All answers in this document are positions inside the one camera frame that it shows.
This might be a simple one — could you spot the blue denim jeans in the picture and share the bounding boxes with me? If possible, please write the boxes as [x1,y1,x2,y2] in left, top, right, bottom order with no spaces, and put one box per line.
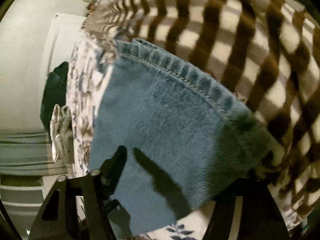
[89,40,279,239]

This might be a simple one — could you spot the grey striped curtain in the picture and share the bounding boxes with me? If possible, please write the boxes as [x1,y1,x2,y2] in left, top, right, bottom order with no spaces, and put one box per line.
[1,132,67,239]

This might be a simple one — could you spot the dark green folded quilt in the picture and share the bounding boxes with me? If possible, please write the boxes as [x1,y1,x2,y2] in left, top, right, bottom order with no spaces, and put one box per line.
[40,61,69,133]

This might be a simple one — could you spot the floral bed blanket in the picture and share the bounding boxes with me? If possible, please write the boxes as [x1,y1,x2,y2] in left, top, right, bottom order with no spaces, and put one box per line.
[67,0,319,230]

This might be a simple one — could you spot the white bed headboard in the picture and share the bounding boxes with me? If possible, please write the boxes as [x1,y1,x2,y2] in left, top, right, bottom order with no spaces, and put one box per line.
[40,13,85,81]

